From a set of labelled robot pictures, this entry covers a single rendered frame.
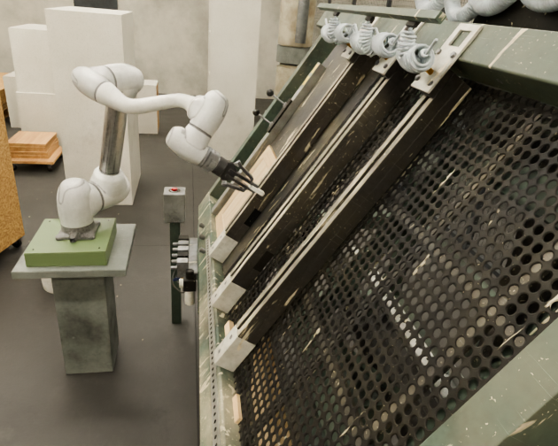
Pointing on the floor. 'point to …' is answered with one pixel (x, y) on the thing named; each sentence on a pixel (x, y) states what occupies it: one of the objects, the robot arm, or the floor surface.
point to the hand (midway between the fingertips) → (256, 189)
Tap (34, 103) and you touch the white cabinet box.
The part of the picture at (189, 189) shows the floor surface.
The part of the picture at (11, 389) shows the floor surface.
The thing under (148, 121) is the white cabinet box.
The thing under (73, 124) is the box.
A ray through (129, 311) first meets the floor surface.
